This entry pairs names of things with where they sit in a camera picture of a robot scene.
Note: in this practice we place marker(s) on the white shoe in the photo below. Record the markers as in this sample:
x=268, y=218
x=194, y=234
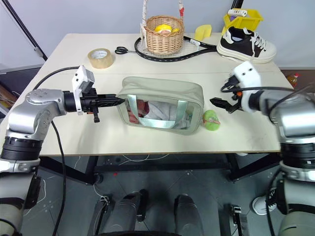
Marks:
x=261, y=205

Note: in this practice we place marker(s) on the yellow sponge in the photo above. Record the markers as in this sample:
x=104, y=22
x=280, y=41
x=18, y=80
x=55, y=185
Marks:
x=203, y=31

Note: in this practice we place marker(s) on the black floor bracket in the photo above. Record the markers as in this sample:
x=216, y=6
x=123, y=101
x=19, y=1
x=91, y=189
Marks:
x=99, y=214
x=237, y=217

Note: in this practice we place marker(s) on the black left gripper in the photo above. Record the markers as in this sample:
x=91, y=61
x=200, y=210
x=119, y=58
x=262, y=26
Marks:
x=89, y=103

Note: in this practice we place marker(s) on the white tube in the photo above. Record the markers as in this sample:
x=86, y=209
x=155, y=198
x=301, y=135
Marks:
x=237, y=12

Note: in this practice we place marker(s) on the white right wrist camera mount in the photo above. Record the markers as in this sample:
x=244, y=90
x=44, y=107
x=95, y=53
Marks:
x=247, y=73

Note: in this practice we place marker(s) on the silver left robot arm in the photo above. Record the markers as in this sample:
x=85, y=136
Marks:
x=37, y=105

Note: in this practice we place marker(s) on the yellow oil bottle red cap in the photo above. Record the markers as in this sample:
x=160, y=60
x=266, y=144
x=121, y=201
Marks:
x=293, y=79

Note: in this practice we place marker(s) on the dark grey rounded shape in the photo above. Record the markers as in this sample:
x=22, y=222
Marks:
x=125, y=211
x=188, y=214

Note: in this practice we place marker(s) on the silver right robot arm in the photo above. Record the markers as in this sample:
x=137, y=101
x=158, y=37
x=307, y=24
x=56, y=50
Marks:
x=295, y=115

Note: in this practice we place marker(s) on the black racket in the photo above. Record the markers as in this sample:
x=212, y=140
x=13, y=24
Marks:
x=198, y=44

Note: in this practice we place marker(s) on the black upright pole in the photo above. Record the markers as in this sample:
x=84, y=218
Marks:
x=236, y=3

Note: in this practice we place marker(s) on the yellow plastic bin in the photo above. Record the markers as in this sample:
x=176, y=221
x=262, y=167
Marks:
x=253, y=20

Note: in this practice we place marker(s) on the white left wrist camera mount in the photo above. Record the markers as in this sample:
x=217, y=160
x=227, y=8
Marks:
x=82, y=77

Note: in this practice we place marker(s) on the black and white sneaker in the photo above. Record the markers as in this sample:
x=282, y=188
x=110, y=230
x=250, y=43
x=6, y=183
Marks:
x=242, y=48

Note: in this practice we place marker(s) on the green pouch with clear window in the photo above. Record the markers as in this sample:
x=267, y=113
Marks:
x=160, y=88

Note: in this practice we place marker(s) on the wicker basket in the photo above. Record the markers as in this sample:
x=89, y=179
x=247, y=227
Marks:
x=163, y=41

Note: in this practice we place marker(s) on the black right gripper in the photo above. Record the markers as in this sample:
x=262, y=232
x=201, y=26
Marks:
x=238, y=100

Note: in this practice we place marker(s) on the black table frame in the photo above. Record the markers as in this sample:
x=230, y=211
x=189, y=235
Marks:
x=160, y=168

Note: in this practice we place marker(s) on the brown packing tape roll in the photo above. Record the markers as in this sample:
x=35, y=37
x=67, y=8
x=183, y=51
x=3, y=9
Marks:
x=104, y=62

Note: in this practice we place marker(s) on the yellow toy in basket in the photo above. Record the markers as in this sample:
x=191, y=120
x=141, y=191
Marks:
x=162, y=28

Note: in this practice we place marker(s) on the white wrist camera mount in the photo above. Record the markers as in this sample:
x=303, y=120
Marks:
x=247, y=73
x=82, y=77

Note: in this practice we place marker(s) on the black slanted pole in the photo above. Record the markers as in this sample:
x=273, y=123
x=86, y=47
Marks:
x=27, y=30

